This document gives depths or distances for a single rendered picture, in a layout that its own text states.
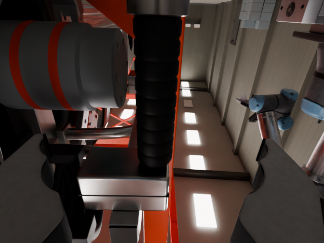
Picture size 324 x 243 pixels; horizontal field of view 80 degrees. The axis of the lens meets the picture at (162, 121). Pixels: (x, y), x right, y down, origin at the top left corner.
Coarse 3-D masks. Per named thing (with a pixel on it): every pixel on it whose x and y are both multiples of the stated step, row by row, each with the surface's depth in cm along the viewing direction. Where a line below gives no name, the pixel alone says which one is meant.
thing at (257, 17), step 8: (248, 0) 645; (256, 0) 610; (264, 0) 611; (272, 0) 608; (248, 8) 641; (256, 8) 620; (264, 8) 619; (272, 8) 618; (240, 16) 716; (248, 16) 638; (256, 16) 631; (264, 16) 630; (248, 24) 675; (256, 24) 657; (264, 24) 640
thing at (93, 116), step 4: (76, 112) 59; (92, 112) 61; (76, 116) 58; (88, 116) 59; (92, 116) 62; (96, 116) 65; (88, 120) 58; (92, 120) 62; (96, 120) 66; (88, 124) 58; (92, 124) 62; (96, 124) 66
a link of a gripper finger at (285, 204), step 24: (264, 144) 11; (264, 168) 9; (288, 168) 9; (264, 192) 8; (288, 192) 8; (312, 192) 8; (240, 216) 7; (264, 216) 7; (288, 216) 7; (312, 216) 7; (240, 240) 7; (264, 240) 6; (288, 240) 6; (312, 240) 6
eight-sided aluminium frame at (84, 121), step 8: (56, 0) 47; (64, 0) 47; (72, 0) 47; (80, 0) 49; (56, 8) 48; (64, 8) 48; (72, 8) 48; (80, 8) 50; (56, 16) 49; (64, 16) 51; (72, 16) 49; (80, 16) 50; (64, 112) 54; (72, 112) 57; (80, 112) 55; (88, 112) 58; (64, 120) 54; (72, 120) 57; (80, 120) 54; (80, 144) 52
